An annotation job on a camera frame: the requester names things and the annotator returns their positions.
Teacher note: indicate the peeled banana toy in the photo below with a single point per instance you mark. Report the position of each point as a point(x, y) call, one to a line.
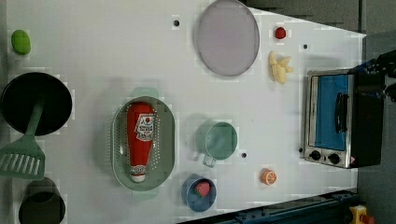
point(279, 67)

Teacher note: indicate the red strawberry in bowl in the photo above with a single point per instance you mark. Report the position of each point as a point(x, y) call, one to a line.
point(202, 189)

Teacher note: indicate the green lime toy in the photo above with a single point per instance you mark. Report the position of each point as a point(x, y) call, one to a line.
point(21, 42)

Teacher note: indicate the green slotted spatula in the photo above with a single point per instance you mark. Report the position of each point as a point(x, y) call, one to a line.
point(24, 158)

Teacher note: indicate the black cylinder cup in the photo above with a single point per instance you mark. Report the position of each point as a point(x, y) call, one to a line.
point(42, 204)

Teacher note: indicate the black toaster oven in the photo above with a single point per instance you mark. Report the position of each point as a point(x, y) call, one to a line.
point(343, 119)

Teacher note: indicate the green oval strainer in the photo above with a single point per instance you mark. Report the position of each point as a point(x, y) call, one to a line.
point(162, 155)

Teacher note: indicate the green metal mug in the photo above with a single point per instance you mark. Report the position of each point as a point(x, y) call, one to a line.
point(216, 140)

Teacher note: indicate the orange half slice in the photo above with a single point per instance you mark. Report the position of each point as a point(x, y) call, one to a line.
point(268, 177)

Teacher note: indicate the grey round plate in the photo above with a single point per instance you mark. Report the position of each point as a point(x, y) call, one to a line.
point(228, 38)

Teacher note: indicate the black frying pan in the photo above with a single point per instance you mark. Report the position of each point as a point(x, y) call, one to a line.
point(19, 97)

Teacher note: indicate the blue bowl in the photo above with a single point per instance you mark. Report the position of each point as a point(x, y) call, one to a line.
point(193, 201)

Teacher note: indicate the red plush ketchup bottle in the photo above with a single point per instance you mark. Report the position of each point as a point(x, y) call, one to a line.
point(140, 130)

